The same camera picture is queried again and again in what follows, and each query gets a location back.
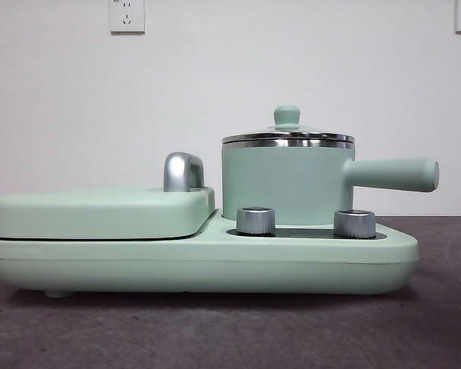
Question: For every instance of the silver control knob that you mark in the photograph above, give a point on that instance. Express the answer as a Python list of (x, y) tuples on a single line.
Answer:
[(255, 221), (354, 223)]

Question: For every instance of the mint green breakfast machine base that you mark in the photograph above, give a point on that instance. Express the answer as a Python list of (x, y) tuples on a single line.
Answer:
[(138, 265)]

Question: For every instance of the mint green grill cover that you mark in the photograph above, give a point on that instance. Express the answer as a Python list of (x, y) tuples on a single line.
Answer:
[(100, 211)]

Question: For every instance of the glass lid with green knob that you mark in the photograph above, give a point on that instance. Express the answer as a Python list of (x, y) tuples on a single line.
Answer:
[(287, 115)]

